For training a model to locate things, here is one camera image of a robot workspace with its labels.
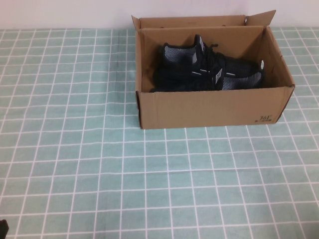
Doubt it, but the black knit sneaker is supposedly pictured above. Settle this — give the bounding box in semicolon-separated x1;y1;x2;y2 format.
150;67;265;93
153;34;262;82

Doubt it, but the brown cardboard shoe box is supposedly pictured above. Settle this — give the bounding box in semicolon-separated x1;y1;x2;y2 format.
131;9;296;130

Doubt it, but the green white checked tablecloth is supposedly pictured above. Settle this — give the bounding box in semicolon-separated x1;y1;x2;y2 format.
0;27;319;239

